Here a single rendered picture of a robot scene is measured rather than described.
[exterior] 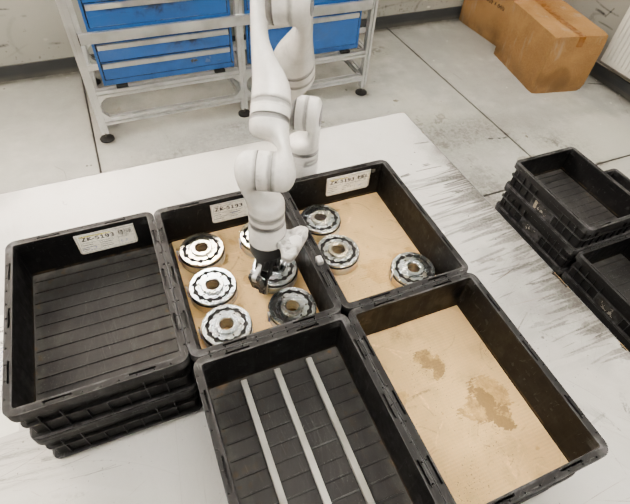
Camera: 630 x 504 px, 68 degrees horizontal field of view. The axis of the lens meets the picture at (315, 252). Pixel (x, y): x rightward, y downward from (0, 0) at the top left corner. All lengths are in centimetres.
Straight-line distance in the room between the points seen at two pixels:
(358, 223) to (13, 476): 91
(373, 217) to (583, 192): 114
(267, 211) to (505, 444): 61
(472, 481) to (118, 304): 78
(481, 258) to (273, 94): 82
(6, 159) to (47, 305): 201
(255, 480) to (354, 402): 23
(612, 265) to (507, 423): 120
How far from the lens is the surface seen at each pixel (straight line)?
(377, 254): 115
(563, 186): 215
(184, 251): 111
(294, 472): 89
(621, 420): 129
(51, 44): 371
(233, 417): 92
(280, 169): 79
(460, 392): 100
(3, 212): 161
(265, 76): 84
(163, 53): 282
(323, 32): 305
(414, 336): 103
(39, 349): 109
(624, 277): 208
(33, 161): 301
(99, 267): 118
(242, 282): 107
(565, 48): 375
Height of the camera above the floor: 169
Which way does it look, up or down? 49 degrees down
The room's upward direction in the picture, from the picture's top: 5 degrees clockwise
